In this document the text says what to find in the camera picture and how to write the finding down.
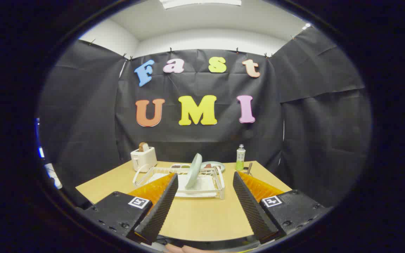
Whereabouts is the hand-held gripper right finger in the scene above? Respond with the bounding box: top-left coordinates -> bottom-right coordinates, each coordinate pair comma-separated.
232,171 -> 333,245

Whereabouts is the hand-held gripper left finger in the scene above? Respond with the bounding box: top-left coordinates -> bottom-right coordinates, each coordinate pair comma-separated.
83,172 -> 179,246

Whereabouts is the white wire dish rack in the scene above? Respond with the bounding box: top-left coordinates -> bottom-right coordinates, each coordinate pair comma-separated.
133,164 -> 226,200

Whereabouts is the light green plate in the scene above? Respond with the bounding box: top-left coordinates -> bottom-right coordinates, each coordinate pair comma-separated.
185,153 -> 203,189

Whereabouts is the small plate with food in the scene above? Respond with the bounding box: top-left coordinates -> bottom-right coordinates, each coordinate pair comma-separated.
200,161 -> 225,173

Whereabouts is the white toaster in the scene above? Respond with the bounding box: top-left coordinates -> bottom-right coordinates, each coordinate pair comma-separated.
131,147 -> 158,172

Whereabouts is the green drink bottle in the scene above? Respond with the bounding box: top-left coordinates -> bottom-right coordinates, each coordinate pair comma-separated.
236,144 -> 246,171

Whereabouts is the blue and white object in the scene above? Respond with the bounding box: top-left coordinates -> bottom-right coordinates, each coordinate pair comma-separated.
36,118 -> 63,190

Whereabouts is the ceiling light panel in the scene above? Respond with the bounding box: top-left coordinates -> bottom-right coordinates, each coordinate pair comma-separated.
159,0 -> 242,9

